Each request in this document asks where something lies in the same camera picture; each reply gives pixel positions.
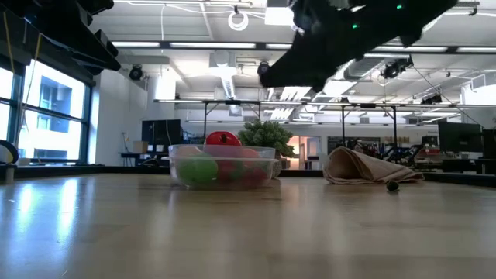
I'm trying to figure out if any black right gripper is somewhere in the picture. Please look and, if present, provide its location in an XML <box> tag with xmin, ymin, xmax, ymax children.
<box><xmin>260</xmin><ymin>0</ymin><xmax>373</xmax><ymax>89</ymax></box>

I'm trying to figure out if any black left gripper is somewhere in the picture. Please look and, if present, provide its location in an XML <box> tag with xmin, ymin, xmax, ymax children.
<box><xmin>22</xmin><ymin>11</ymin><xmax>122</xmax><ymax>77</ymax></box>

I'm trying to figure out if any red toy apple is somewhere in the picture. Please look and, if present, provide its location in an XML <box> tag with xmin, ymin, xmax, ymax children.
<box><xmin>204</xmin><ymin>130</ymin><xmax>243</xmax><ymax>147</ymax></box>

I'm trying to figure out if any red toy tomato green leaf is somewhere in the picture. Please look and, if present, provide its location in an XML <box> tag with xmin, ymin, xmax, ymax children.
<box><xmin>216</xmin><ymin>160</ymin><xmax>237</xmax><ymax>183</ymax></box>

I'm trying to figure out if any light green toy ball fruit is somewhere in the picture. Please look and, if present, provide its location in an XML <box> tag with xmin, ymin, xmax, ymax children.
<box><xmin>176</xmin><ymin>153</ymin><xmax>219</xmax><ymax>186</ymax></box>

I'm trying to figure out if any clear plastic tupperware container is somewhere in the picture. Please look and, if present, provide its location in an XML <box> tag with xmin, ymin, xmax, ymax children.
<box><xmin>161</xmin><ymin>143</ymin><xmax>279</xmax><ymax>191</ymax></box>

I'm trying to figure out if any green artificial potted plant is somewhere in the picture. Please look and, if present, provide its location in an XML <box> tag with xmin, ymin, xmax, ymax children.
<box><xmin>236</xmin><ymin>119</ymin><xmax>295</xmax><ymax>180</ymax></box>

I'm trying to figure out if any large office window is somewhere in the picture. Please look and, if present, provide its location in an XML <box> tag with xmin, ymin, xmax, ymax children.
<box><xmin>0</xmin><ymin>57</ymin><xmax>93</xmax><ymax>164</ymax></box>

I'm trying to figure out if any black computer monitor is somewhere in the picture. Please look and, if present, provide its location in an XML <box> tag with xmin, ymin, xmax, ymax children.
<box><xmin>438</xmin><ymin>121</ymin><xmax>484</xmax><ymax>154</ymax></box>
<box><xmin>140</xmin><ymin>119</ymin><xmax>182</xmax><ymax>146</ymax></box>

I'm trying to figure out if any beige folded towel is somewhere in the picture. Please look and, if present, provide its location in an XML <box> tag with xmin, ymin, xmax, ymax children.
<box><xmin>322</xmin><ymin>146</ymin><xmax>426</xmax><ymax>185</ymax></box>

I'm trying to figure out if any round black white object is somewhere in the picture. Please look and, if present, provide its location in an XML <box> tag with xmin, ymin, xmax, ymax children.
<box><xmin>0</xmin><ymin>138</ymin><xmax>19</xmax><ymax>184</ymax></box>

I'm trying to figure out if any silver ceiling air duct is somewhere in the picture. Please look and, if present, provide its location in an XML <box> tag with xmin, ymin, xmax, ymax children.
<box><xmin>343</xmin><ymin>57</ymin><xmax>374</xmax><ymax>81</ymax></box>

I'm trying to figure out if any black metal gantry frame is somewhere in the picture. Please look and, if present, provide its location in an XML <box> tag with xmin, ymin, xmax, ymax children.
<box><xmin>202</xmin><ymin>99</ymin><xmax>262</xmax><ymax>136</ymax></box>
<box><xmin>340</xmin><ymin>102</ymin><xmax>398</xmax><ymax>147</ymax></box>

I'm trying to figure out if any white cable coil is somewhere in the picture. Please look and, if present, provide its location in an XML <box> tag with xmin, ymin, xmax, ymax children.
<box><xmin>227</xmin><ymin>10</ymin><xmax>250</xmax><ymax>33</ymax></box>

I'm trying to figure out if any black hanging camera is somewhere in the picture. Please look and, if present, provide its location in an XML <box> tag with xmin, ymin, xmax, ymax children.
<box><xmin>381</xmin><ymin>56</ymin><xmax>414</xmax><ymax>81</ymax></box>

